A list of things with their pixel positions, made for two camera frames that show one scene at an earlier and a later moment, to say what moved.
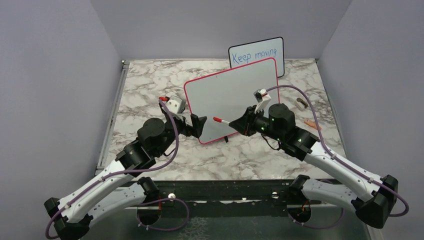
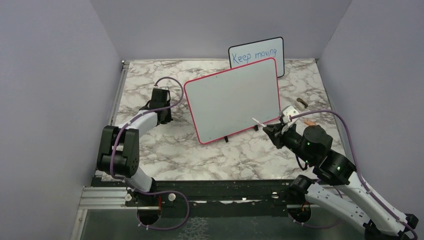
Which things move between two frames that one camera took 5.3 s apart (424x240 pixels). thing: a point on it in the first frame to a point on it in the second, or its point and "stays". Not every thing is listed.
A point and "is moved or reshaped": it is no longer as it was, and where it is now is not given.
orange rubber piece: x=312 y=124 stays
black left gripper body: x=182 y=128 to x=168 y=116
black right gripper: x=244 y=124 to x=274 y=131
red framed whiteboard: x=226 y=95 stays
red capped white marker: x=220 y=120 is moved or reshaped
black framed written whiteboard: x=258 y=51 stays
